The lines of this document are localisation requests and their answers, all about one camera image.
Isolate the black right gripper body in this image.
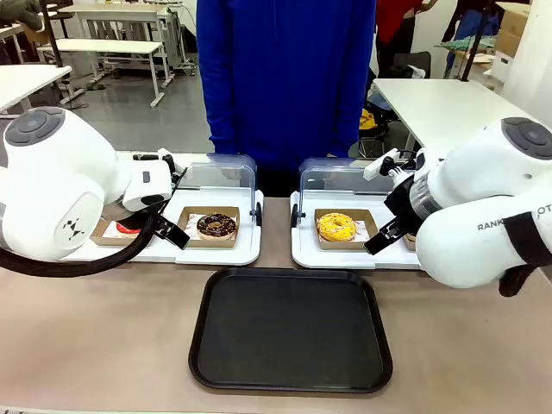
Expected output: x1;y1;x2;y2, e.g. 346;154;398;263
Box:
383;171;433;236

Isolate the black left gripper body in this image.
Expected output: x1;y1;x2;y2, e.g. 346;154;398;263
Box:
105;194;168;229

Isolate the red glazed donut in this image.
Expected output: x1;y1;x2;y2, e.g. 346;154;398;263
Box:
115;218;143;236

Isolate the chocolate donut with nut crumbs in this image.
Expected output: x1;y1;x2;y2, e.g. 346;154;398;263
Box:
196;212;238;242

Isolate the yellow glazed donut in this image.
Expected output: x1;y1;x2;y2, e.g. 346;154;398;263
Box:
317;211;358;242

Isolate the black plastic serving tray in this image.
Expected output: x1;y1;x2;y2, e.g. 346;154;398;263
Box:
188;266;394;395

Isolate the white display case base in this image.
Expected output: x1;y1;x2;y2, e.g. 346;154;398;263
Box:
289;189;427;271
64;188;265;267

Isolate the yellow bag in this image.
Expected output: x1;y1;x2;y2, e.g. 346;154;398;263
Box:
358;108;379;132

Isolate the large white table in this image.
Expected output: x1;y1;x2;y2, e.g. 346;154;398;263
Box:
371;77;540;153

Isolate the black office chair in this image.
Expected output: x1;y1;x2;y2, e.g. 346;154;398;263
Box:
386;51;432;80

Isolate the black slanted stand pole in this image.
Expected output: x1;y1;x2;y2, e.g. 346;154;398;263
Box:
456;0;498;83

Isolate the white storage box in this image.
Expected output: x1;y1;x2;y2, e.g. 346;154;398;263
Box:
490;48;515;84

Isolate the person in blue hoodie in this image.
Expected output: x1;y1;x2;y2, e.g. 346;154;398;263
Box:
195;0;378;198

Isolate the white bench table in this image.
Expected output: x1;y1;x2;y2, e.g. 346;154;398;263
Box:
36;38;176;108

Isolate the person in red top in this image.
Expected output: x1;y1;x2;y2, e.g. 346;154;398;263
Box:
373;0;437;79

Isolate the white table with black pole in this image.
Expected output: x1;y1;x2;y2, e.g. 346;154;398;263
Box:
0;64;73;114

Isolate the person in dark clothes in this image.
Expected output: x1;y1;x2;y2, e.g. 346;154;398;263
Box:
440;0;506;44

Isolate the brown cardboard box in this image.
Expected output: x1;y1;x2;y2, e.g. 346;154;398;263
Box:
494;1;535;58

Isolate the white desk with metal legs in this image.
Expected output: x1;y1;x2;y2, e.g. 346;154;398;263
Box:
58;3;185;66

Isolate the dark green jacket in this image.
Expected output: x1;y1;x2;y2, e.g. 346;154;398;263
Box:
0;0;44;27

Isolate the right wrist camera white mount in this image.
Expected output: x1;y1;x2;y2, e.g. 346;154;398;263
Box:
362;147;400;181

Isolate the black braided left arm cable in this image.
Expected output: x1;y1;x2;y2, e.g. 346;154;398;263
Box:
0;213;157;273

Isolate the clear dome lid black handle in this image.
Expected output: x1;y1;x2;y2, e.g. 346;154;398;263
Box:
131;150;259;217
298;156;416;219

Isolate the black right arm cable sleeve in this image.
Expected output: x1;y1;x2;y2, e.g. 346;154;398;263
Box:
498;210;552;298

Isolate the black camera stand pole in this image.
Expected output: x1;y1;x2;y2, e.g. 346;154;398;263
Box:
40;0;66;69

